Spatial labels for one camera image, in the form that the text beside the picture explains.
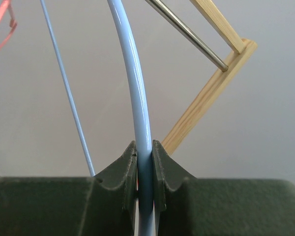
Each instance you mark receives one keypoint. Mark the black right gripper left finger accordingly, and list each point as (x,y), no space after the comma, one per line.
(103,205)

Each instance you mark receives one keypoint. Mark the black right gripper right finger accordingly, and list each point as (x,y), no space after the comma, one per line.
(189,206)

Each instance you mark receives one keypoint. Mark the wooden clothes rack left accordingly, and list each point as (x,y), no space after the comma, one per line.
(242,49)

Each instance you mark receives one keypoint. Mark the pink hanger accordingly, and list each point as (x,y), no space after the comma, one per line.
(8,22)

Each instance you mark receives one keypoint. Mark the light blue hanger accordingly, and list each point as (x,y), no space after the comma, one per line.
(139,111)

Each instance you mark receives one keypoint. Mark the metal hanging rod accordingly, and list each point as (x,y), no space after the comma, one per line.
(179,25)

